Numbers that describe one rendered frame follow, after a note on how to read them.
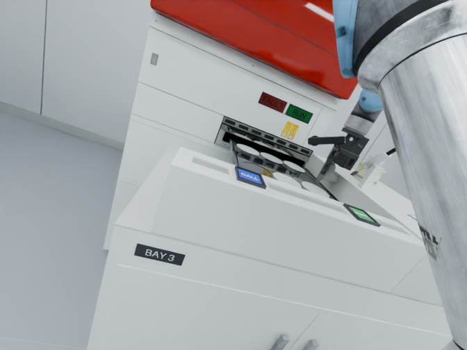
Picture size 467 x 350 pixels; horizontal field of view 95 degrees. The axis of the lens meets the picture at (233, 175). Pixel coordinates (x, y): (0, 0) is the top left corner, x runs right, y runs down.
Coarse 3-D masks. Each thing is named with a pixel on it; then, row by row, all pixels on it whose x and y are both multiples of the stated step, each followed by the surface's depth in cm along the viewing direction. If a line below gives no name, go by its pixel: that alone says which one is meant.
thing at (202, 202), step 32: (192, 160) 38; (192, 192) 35; (224, 192) 36; (256, 192) 36; (288, 192) 43; (160, 224) 37; (192, 224) 38; (224, 224) 38; (256, 224) 39; (288, 224) 39; (320, 224) 40; (352, 224) 40; (384, 224) 48; (256, 256) 42; (288, 256) 43; (320, 256) 43; (352, 256) 44; (384, 256) 44; (416, 256) 45; (384, 288) 49
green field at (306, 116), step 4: (288, 108) 92; (292, 108) 92; (296, 108) 92; (288, 112) 93; (292, 112) 93; (296, 112) 93; (300, 112) 93; (304, 112) 93; (308, 112) 93; (296, 116) 93; (300, 116) 94; (304, 116) 94; (308, 116) 94; (304, 120) 94; (308, 120) 95
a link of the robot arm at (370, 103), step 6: (360, 96) 57; (366, 96) 54; (372, 96) 53; (378, 96) 53; (360, 102) 58; (366, 102) 54; (372, 102) 54; (378, 102) 53; (366, 108) 57; (372, 108) 54; (378, 108) 54
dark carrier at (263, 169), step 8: (240, 152) 79; (264, 152) 93; (240, 160) 69; (248, 160) 72; (256, 160) 77; (264, 160) 80; (288, 160) 97; (248, 168) 65; (256, 168) 69; (264, 168) 72; (272, 168) 76; (280, 168) 80; (288, 168) 84; (272, 176) 67; (296, 176) 78; (304, 176) 83; (312, 176) 87
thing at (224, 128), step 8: (224, 128) 93; (232, 128) 93; (240, 136) 94; (248, 136) 95; (224, 144) 95; (264, 144) 97; (272, 144) 97; (288, 152) 99; (296, 152) 99; (304, 160) 101
